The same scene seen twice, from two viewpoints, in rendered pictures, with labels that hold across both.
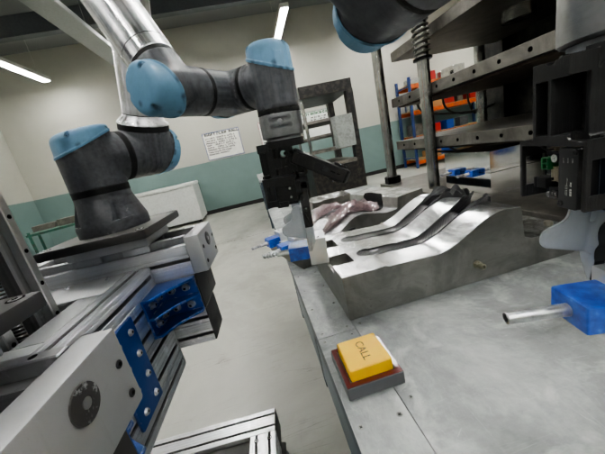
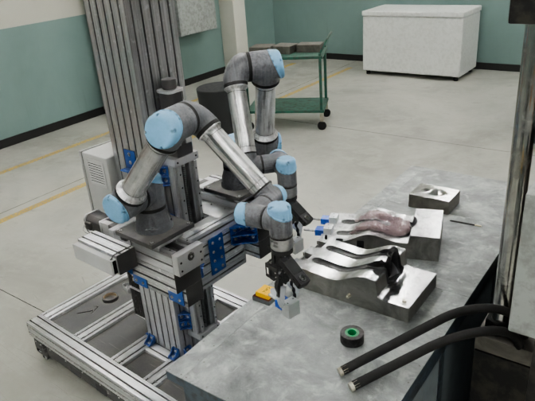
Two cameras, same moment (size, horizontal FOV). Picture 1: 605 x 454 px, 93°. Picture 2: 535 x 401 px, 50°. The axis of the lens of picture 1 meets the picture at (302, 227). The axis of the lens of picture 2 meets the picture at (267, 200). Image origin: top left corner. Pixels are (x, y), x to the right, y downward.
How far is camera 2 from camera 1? 191 cm
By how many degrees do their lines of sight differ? 43
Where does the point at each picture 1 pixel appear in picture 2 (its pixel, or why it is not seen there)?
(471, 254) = (347, 289)
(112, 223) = (232, 186)
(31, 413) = (182, 253)
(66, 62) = not seen: outside the picture
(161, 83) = not seen: hidden behind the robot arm
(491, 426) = (267, 322)
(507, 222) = (367, 284)
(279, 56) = (283, 169)
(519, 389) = (286, 324)
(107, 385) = (196, 255)
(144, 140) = (259, 146)
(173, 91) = not seen: hidden behind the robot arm
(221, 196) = (512, 44)
